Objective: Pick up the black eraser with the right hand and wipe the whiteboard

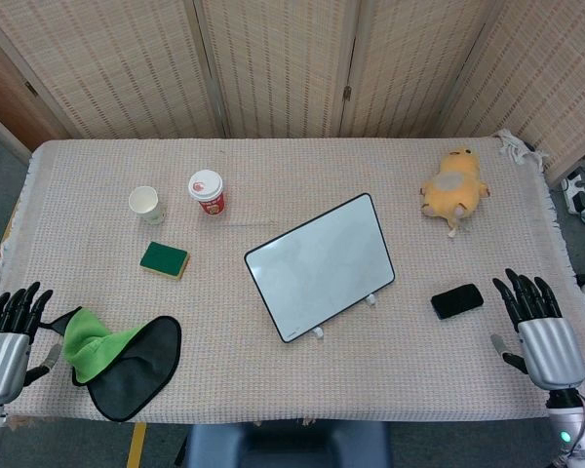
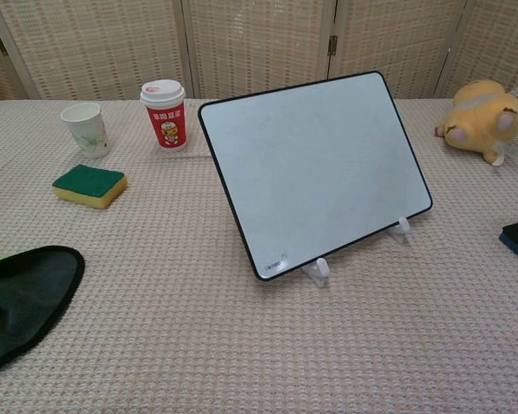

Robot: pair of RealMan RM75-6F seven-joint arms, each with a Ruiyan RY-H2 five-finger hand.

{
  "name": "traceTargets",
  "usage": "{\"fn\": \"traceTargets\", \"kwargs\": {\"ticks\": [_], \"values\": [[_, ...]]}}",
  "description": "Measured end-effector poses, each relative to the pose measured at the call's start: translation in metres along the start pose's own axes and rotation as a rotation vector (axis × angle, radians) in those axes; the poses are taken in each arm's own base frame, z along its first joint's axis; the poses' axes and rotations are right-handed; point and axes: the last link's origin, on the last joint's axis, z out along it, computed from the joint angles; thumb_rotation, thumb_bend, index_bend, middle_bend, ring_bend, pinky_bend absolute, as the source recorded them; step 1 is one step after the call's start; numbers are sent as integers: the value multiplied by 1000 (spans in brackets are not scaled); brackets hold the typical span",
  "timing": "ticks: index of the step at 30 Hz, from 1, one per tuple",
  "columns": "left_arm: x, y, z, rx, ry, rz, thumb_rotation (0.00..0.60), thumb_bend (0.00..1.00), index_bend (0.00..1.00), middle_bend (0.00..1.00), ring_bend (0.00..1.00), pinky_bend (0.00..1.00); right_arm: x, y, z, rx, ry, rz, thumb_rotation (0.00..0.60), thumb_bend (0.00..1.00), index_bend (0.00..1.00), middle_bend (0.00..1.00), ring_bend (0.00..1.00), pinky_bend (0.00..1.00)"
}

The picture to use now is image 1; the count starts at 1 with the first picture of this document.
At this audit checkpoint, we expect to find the green yellow sponge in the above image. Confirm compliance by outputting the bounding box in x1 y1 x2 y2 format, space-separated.
138 241 191 282

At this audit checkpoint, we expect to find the beige woven tablecloth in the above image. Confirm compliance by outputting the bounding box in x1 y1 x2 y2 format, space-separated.
0 128 585 430

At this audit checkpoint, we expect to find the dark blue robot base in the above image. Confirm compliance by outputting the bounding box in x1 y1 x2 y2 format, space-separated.
175 421 404 468

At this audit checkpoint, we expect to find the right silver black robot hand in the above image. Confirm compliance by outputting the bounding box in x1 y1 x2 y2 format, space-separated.
489 267 585 391

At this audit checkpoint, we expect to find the yellow plush toy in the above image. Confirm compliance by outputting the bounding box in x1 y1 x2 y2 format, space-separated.
419 144 489 239

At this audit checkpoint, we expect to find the white open paper cup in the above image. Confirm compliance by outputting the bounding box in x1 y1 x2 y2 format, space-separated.
128 185 167 226

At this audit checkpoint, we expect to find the black rectangular block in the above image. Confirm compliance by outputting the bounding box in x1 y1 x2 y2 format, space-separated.
429 284 485 321

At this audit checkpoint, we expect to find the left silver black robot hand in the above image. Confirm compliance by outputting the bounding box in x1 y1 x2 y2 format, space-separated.
0 281 62 406

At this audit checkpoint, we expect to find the woven folding screen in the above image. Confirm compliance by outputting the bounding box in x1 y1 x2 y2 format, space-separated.
0 0 585 189

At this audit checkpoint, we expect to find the red lidded paper cup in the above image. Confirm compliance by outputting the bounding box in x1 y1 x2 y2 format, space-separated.
187 169 226 218

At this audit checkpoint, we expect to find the white power strip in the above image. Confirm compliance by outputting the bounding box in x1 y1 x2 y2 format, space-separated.
559 168 585 216

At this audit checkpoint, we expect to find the small white whiteboard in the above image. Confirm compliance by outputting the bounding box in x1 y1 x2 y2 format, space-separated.
243 192 397 345

